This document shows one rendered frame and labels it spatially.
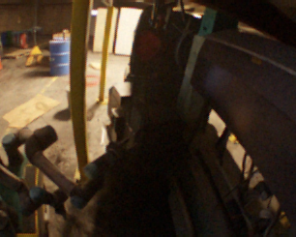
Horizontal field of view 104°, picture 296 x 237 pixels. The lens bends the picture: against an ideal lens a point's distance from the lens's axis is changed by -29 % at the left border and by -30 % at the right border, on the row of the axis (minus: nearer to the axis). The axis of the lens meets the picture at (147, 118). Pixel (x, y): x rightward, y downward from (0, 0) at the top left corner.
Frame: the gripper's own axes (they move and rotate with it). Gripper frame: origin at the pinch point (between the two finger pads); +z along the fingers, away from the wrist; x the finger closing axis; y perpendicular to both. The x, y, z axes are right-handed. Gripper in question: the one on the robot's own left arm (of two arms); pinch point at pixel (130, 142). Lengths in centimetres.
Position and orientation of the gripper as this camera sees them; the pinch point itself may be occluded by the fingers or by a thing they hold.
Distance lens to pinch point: 91.7
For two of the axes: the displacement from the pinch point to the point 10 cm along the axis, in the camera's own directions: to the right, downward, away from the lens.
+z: 5.6, -3.6, 7.5
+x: -8.1, -4.3, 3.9
